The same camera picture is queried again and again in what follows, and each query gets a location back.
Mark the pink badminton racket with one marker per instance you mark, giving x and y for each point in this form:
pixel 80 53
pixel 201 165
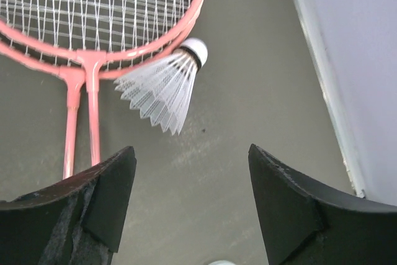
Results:
pixel 111 26
pixel 88 73

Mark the pink badminton racket lower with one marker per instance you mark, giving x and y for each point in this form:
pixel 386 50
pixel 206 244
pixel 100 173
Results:
pixel 88 73

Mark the pink badminton racket upper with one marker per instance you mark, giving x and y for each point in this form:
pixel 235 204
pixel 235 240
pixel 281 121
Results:
pixel 111 26

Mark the white shuttlecock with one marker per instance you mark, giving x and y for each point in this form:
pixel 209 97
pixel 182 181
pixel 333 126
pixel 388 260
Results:
pixel 162 89

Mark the clear round tube lid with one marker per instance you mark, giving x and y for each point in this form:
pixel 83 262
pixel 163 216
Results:
pixel 222 262

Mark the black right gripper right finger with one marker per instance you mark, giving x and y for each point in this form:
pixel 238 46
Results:
pixel 304 221

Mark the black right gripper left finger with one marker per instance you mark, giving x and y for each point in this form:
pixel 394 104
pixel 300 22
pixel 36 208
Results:
pixel 78 220

